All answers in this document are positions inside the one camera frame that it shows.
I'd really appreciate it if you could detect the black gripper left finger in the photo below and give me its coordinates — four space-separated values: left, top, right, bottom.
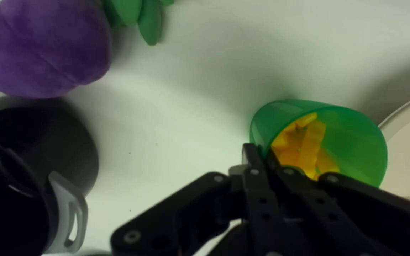
109 140 287 256

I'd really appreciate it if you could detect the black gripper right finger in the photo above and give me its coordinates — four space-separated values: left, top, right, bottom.
266 157 410 256

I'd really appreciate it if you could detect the light green plastic cup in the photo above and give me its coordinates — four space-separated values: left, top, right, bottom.
249 97 388 188

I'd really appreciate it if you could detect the purple plush eggplant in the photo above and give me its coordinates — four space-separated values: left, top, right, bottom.
0 0 175 99

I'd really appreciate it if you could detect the black saucepan grey handle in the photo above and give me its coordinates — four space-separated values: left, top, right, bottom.
0 96 101 256

